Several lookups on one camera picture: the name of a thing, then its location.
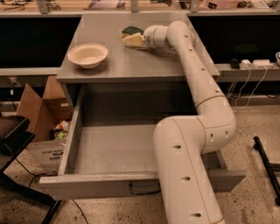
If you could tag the white power strip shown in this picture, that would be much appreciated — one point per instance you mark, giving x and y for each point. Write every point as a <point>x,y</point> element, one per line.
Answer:
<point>256,64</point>

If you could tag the open grey top drawer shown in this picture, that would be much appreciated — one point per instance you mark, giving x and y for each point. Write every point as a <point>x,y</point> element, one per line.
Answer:
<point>111,140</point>

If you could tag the grey background shelf rail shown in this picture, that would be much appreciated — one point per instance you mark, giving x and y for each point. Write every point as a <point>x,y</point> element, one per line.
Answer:
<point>29,71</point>

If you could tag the white paper bowl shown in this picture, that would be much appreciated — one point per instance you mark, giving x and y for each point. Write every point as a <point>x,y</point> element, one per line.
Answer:
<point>88,56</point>

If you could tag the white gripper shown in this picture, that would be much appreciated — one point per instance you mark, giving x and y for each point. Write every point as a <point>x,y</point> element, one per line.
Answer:
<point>149,36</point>

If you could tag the black cart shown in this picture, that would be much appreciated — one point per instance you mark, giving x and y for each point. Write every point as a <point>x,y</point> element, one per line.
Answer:
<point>14,138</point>

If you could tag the white printed cardboard box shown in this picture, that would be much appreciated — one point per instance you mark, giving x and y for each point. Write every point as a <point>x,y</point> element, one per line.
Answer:
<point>48,154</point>

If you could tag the colourful items in box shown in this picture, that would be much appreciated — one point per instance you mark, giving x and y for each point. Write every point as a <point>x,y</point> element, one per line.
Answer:
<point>60,131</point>

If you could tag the brown cardboard box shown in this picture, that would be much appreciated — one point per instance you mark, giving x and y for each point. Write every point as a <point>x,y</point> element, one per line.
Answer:
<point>46,112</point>

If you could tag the green and yellow sponge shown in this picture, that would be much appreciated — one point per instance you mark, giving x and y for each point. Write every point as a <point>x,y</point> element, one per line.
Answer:
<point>131,30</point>

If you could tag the grey metal cabinet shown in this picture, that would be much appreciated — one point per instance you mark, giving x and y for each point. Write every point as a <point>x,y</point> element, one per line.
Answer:
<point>128,58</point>

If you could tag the black power adapter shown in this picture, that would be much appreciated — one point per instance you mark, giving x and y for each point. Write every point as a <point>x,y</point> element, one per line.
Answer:
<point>234,63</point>

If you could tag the black floor stand bar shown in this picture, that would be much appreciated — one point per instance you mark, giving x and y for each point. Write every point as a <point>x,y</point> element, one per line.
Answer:
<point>269,167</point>

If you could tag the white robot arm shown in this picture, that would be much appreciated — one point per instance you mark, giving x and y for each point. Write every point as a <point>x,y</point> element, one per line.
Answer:
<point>180,140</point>

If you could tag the black drawer handle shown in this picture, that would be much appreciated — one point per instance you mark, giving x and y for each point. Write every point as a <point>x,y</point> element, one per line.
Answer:
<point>143,188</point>

